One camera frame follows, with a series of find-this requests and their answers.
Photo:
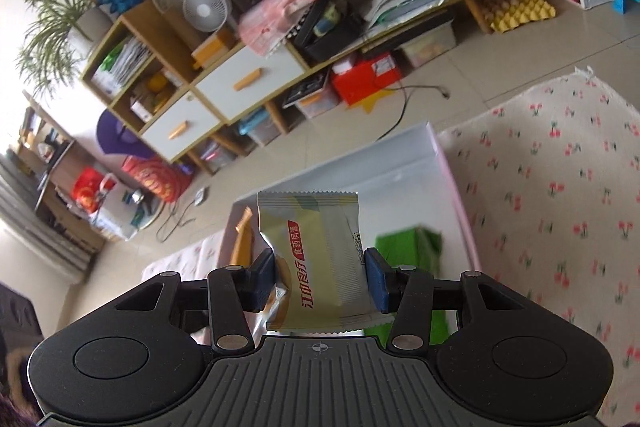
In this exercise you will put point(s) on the yellow egg tray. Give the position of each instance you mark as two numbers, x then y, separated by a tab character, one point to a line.
515	9

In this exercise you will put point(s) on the yellow paper sheet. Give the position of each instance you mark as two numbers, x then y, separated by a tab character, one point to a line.
372	102

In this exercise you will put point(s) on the small clear storage bin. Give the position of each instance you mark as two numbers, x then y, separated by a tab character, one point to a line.
217	157

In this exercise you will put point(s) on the grey curtain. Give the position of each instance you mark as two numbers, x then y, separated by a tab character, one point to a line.
35	232

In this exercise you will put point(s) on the black open box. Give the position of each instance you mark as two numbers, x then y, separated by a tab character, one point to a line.
325	44

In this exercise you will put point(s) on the small orange box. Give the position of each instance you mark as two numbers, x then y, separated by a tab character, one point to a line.
212	49

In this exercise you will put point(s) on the black picture frame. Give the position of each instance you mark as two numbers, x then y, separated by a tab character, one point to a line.
305	89

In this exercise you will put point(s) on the yellow and blue toy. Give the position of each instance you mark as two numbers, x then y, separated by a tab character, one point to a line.
326	21

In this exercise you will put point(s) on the dark cloth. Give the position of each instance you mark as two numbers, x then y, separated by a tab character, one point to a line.
15	337

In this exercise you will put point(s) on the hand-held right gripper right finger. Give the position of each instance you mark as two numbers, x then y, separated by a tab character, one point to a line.
377	282

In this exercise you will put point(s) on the red gift bag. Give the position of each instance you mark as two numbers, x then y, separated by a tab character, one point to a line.
90	192

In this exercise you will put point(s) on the clear storage bin blue lid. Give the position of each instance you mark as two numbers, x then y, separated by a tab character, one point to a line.
260	127

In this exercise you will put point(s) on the clear packet of orange crackers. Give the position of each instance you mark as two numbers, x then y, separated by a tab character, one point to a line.
244	239

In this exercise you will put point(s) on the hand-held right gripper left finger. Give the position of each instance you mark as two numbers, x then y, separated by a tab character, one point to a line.
261	281

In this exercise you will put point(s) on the red cardboard box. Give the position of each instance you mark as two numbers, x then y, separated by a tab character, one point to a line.
365	82

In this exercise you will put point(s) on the purple hat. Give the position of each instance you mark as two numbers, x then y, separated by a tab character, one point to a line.
117	134

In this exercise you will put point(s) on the green snack packet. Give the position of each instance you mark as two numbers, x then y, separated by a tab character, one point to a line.
415	252

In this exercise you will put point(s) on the white cardboard box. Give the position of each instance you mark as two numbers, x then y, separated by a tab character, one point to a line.
117	214

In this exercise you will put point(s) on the stack of books and papers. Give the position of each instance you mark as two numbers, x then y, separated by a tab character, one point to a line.
125	62

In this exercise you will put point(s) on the pale yellow snack packet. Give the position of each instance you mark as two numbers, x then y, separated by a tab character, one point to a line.
320	257

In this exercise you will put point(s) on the white desk fan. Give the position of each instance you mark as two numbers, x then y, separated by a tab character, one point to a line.
205	9

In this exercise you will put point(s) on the red round lantern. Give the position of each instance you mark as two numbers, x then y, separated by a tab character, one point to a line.
155	179

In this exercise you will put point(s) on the dark metal rack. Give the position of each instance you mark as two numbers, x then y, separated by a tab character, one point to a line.
45	142

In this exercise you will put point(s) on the pink cardboard box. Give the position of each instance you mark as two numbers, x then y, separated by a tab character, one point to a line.
380	167

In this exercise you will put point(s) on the yellow round fruit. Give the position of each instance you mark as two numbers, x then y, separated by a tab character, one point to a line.
157	84

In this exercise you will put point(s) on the clear storage bin dark lid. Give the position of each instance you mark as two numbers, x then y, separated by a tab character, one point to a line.
430	44

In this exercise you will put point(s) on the long wooden cabinet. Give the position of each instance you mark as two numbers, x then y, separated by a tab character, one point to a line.
280	72

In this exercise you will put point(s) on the potted green plant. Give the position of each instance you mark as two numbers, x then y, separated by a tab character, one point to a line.
55	27

